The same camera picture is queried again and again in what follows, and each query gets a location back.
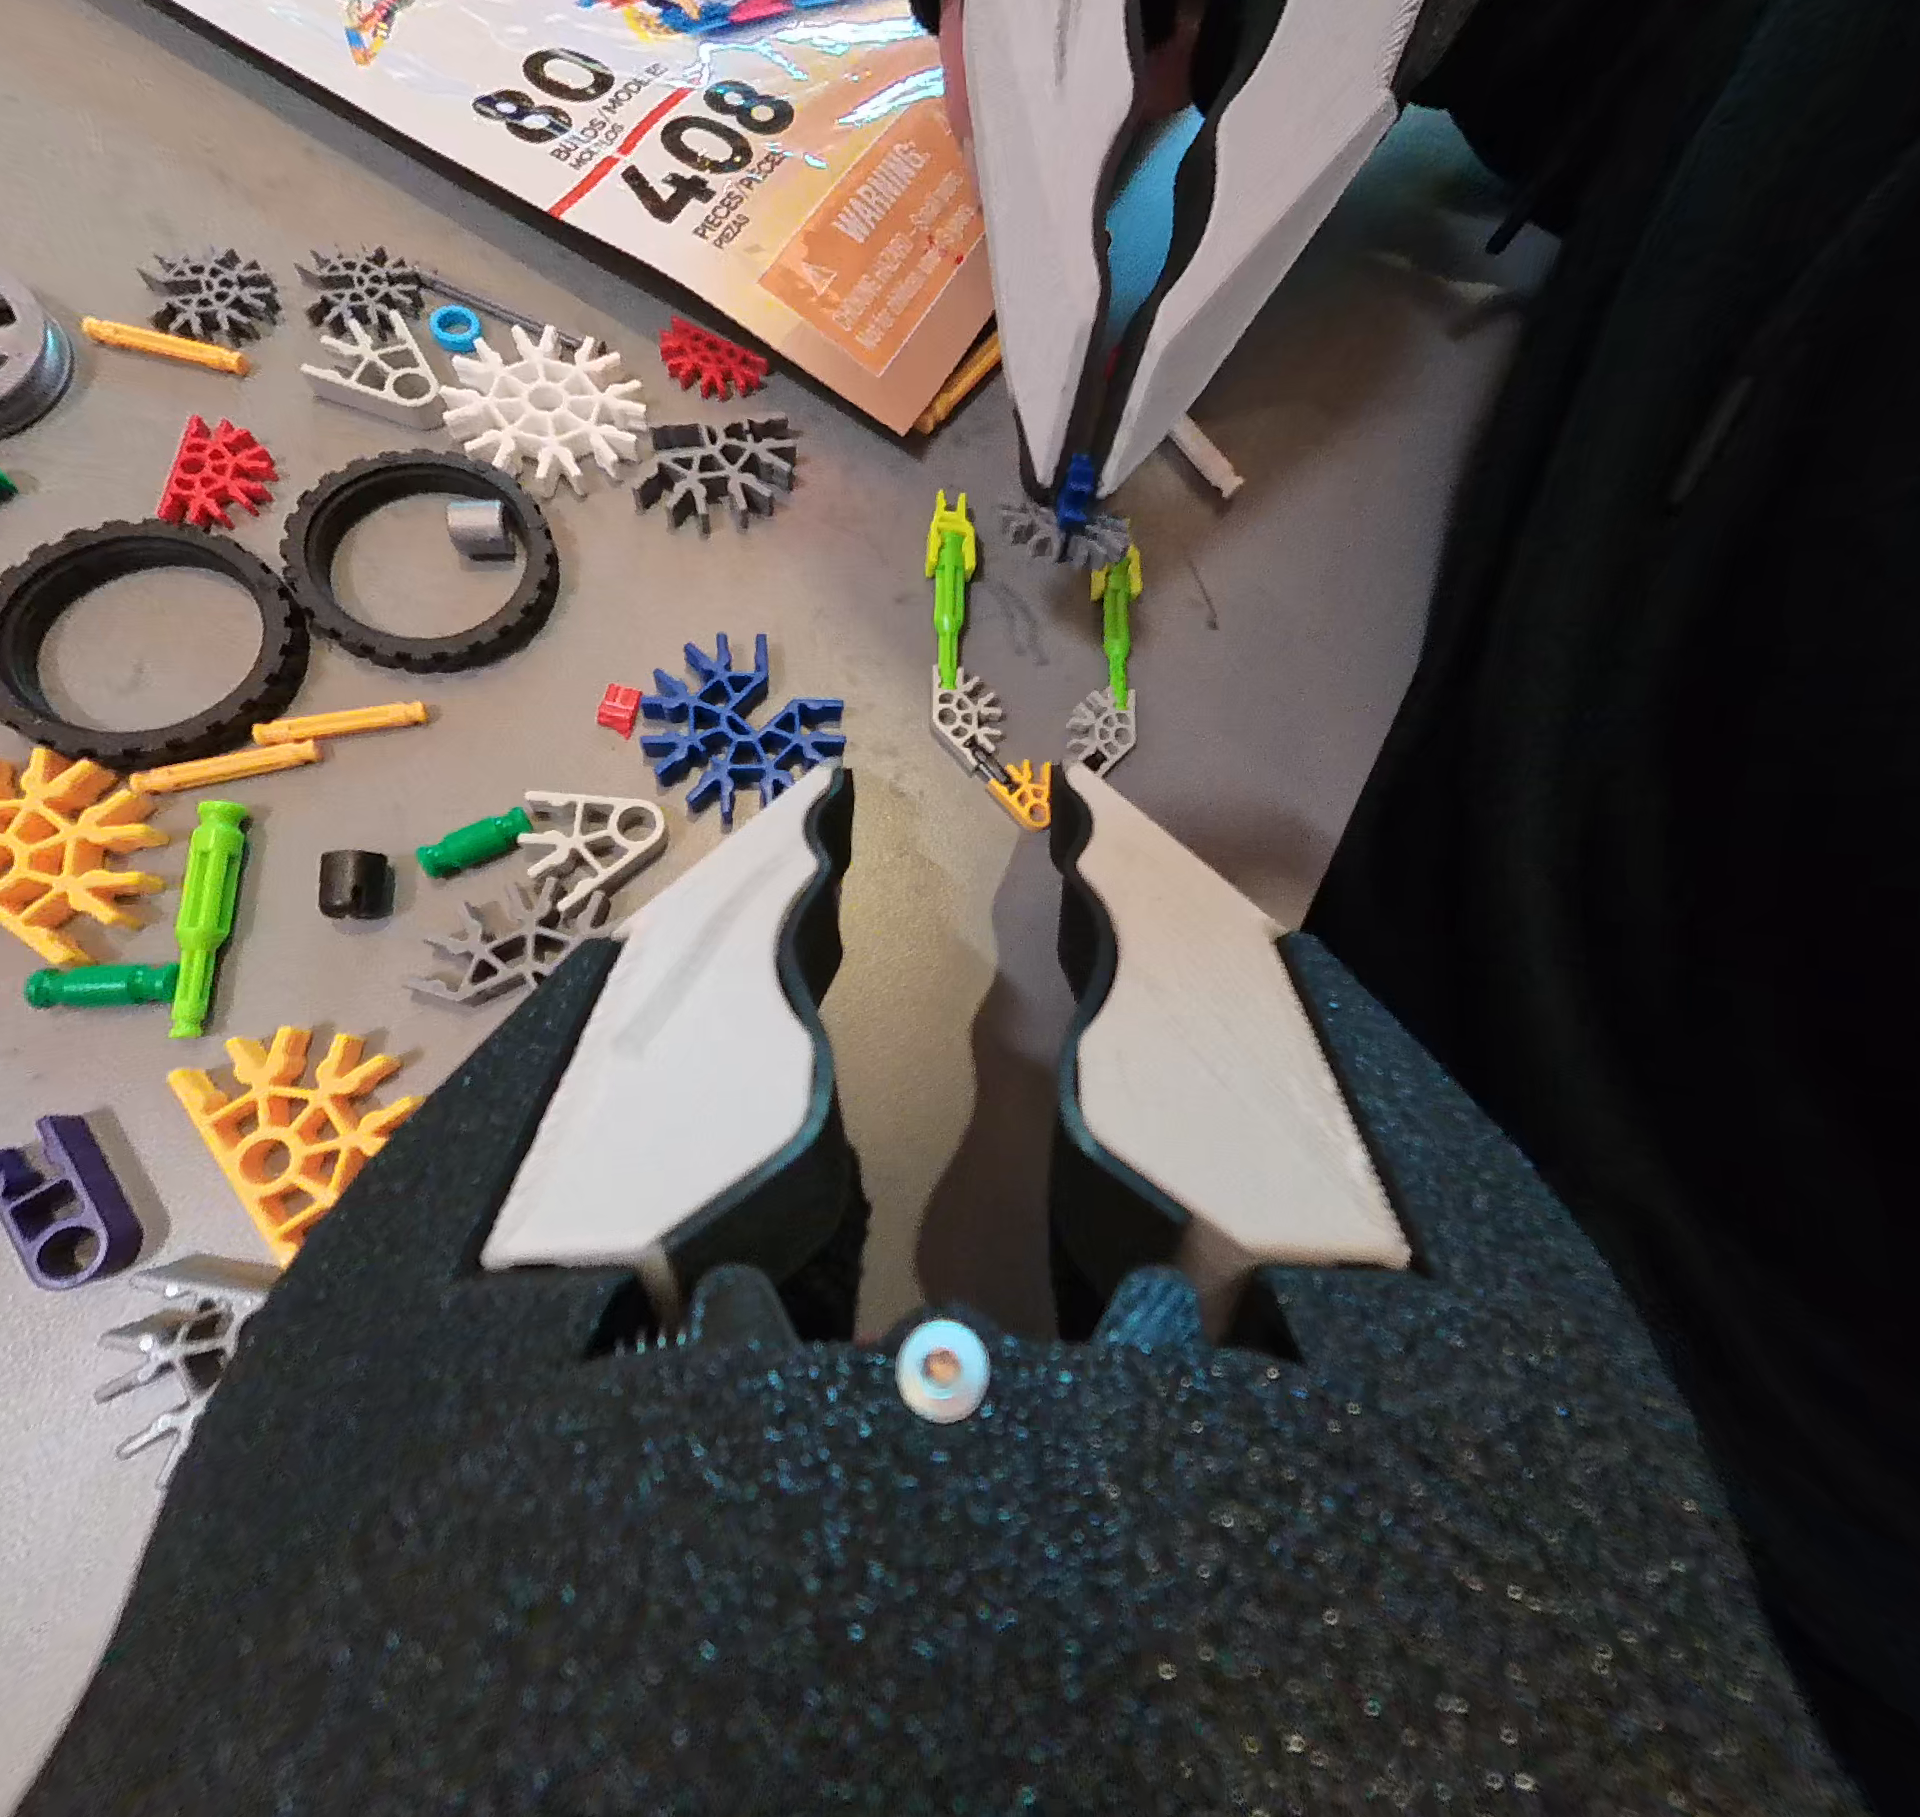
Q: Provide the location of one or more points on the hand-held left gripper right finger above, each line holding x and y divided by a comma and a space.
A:
1231, 1098

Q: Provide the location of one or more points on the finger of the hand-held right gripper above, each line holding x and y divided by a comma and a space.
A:
1294, 166
1053, 195

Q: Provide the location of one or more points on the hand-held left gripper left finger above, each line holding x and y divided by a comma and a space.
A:
679, 1082

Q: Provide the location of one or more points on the short blue rod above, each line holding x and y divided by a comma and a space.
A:
1073, 486

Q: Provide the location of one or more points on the short yellow rod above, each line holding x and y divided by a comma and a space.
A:
166, 344
229, 769
337, 723

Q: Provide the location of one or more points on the person's right hand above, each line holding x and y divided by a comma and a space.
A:
955, 60

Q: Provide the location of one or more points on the long yellow rod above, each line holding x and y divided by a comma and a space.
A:
955, 383

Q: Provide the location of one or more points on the dark grey connector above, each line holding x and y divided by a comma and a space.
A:
511, 948
187, 1339

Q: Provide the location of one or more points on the light grey fan connector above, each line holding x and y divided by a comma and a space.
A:
634, 826
379, 383

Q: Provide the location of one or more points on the red connector with white rod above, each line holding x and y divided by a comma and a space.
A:
1205, 455

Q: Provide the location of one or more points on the short green rod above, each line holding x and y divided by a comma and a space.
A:
472, 844
100, 982

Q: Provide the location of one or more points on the blue connector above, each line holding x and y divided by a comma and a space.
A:
741, 723

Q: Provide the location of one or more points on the small red snowflake connector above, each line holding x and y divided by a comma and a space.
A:
713, 359

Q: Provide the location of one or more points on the black clip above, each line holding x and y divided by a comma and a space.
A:
359, 881

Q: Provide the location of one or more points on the small red clip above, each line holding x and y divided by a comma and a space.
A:
621, 710

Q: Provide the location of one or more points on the yellow half connector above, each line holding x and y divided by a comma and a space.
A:
65, 857
286, 1145

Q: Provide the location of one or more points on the large black connector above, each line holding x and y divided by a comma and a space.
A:
717, 473

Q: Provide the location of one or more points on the lime green rod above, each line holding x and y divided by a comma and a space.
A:
210, 919

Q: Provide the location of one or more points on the white snowflake connector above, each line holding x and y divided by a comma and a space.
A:
542, 408

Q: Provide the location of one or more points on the thin grey rod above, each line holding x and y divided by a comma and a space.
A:
511, 311

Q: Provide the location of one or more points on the grey spacer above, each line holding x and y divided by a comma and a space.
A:
475, 530

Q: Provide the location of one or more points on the purple clip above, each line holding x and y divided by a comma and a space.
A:
80, 1204

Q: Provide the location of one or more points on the black tyre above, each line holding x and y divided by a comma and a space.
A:
307, 575
31, 710

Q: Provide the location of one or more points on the small dark snowflake connector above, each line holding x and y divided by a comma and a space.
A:
360, 294
210, 294

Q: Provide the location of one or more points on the red half connector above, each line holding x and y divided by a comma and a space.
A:
216, 473

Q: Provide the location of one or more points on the grey wheel hub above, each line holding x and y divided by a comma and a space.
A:
31, 364

